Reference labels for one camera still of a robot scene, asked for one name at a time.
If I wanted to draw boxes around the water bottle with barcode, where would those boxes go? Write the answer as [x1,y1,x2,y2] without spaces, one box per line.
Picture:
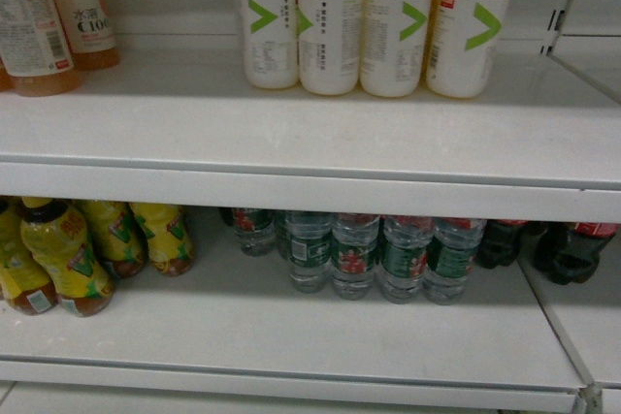
[285,210,333,294]

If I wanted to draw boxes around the middle water bottle red players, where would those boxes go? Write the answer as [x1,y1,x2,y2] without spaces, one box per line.
[331,213,379,301]

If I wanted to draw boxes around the leftmost back water bottle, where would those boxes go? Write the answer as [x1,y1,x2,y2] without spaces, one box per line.
[232,207,276,257]

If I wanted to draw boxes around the right-edge water bottle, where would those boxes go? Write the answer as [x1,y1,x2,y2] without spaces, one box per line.
[378,215,434,304]

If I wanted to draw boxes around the right back water bottle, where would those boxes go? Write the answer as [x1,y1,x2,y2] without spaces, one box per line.
[423,217,487,305]

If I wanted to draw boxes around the white middle shelf board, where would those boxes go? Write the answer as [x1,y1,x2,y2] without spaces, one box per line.
[0,209,621,414]

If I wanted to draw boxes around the yellow white bottle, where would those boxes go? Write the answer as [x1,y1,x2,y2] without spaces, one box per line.
[239,0,299,89]
[360,0,432,98]
[298,0,363,96]
[426,0,509,99]

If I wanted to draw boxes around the lemon tea bottle rear right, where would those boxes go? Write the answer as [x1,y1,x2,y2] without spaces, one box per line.
[129,202,194,277]

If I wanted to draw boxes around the lemon tea bottle back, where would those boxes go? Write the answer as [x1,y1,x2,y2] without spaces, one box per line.
[75,200,147,279]

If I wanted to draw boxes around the cola bottle red label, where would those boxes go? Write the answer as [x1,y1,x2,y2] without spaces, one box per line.
[475,219,547,270]

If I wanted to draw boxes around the yellow lemon tea bottle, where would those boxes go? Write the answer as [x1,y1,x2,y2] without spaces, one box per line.
[20,197,114,317]

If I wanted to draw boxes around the right-edge cola bottle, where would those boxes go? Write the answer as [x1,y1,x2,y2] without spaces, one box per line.
[533,222,620,285]

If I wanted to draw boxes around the orange C100 drink bottle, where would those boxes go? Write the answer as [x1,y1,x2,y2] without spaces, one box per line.
[54,0,120,71]

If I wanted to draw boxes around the orange drink bottle front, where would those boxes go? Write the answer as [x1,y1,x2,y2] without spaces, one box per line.
[1,0,81,97]

